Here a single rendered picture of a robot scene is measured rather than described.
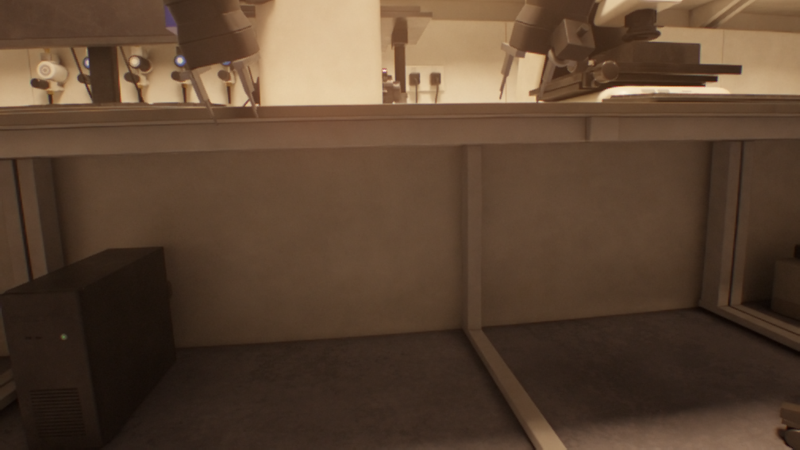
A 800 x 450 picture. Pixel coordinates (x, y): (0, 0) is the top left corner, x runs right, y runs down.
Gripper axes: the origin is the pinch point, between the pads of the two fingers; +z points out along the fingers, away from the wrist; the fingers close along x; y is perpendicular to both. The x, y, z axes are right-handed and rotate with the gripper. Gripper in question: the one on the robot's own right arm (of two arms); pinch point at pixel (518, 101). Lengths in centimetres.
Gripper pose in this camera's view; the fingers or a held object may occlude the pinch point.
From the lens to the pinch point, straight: 54.0
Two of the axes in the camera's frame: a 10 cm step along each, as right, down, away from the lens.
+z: -1.6, 8.6, 4.9
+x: 9.8, 0.7, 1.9
